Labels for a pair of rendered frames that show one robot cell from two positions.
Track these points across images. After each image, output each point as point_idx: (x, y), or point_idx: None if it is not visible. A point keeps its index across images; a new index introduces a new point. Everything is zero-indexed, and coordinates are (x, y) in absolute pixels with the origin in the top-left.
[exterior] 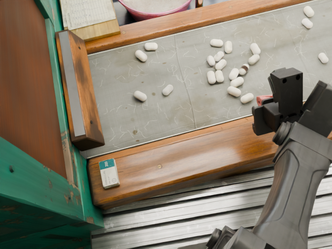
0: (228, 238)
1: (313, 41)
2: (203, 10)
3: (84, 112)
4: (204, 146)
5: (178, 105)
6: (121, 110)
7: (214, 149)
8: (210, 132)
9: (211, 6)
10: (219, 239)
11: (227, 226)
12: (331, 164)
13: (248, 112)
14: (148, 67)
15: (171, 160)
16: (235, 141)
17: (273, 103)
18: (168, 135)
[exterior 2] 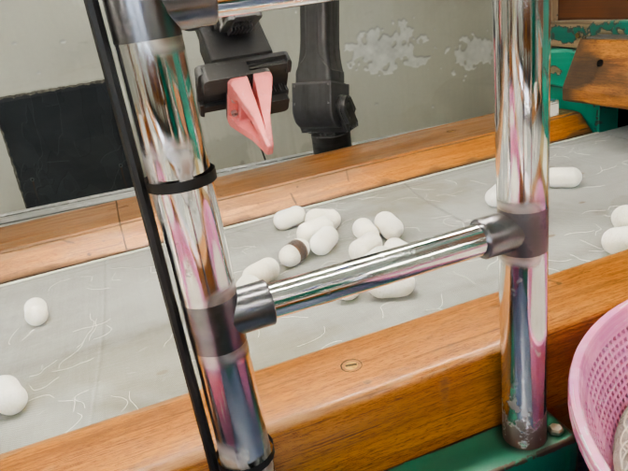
0: (327, 61)
1: (23, 362)
2: (481, 332)
3: (620, 45)
4: (378, 152)
5: (459, 195)
6: (590, 169)
7: (358, 154)
8: (369, 164)
9: (449, 354)
10: (338, 83)
11: (329, 107)
12: None
13: None
14: (590, 221)
15: (433, 136)
16: (318, 164)
17: (252, 49)
18: (458, 169)
